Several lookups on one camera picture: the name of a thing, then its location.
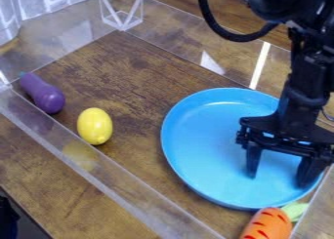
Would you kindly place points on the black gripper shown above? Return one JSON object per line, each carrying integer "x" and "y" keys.
{"x": 289, "y": 131}

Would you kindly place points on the orange toy carrot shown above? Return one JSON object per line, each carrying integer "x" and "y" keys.
{"x": 273, "y": 223}

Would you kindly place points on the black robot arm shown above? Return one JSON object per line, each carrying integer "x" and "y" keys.
{"x": 311, "y": 21}

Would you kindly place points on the blue plastic plate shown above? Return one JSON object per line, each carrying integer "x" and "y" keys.
{"x": 198, "y": 138}

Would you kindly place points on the yellow toy lemon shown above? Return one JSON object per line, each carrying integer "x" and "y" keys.
{"x": 96, "y": 126}

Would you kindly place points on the purple toy eggplant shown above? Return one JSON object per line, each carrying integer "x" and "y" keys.
{"x": 47, "y": 96}

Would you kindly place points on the clear acrylic enclosure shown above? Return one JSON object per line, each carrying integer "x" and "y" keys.
{"x": 130, "y": 56}

